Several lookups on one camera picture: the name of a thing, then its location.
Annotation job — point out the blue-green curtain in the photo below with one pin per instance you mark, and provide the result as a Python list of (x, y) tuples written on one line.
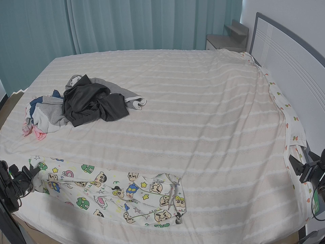
[(152, 16), (33, 34)]

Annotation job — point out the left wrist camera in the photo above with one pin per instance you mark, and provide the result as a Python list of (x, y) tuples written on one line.
[(14, 168)]

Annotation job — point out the black garment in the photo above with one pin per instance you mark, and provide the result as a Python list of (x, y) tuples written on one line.
[(86, 103)]

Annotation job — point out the grey bedside table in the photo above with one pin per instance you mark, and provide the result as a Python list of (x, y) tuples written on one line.
[(221, 41)]

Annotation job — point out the bed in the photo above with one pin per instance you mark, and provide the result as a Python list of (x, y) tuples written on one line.
[(190, 110)]

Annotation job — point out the pile of clothes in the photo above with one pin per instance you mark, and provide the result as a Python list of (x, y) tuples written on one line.
[(45, 116)]

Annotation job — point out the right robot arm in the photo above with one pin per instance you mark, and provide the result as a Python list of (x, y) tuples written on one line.
[(323, 161)]

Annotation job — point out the grey garment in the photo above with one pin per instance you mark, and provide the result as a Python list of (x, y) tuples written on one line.
[(119, 90)]

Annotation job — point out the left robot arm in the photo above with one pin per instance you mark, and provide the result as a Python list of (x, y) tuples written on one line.
[(6, 194)]

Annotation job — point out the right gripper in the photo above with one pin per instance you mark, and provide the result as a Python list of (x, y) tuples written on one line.
[(308, 173)]

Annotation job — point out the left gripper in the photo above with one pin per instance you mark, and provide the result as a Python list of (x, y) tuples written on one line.
[(25, 175)]

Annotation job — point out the white printed pyjama top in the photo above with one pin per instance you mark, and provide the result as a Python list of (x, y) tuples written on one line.
[(114, 189)]

